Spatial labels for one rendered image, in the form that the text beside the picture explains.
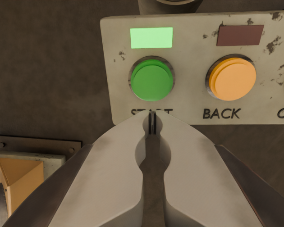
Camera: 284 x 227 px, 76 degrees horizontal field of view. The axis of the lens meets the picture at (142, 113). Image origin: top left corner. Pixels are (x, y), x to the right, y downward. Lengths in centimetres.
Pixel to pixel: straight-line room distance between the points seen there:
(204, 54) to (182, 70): 2
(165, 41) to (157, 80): 3
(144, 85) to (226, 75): 7
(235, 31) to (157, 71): 7
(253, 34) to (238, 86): 4
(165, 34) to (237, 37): 6
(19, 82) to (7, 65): 9
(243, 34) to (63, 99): 78
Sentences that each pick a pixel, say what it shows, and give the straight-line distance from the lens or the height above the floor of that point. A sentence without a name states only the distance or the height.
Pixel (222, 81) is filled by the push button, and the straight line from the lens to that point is 18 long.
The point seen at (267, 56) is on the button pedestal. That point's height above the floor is 61.
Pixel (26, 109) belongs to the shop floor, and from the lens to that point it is 97.
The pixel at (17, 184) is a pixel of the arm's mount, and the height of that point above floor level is 26.
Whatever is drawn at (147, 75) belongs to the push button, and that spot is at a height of 61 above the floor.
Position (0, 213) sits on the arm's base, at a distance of 79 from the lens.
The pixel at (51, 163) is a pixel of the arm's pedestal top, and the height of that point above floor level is 12.
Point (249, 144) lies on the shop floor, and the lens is 93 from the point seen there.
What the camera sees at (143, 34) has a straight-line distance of 17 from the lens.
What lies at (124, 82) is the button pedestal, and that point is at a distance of 18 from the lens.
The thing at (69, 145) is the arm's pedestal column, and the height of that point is 2.
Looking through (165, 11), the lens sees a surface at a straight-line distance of 32.
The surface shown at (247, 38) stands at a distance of 19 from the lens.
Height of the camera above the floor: 78
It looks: 80 degrees down
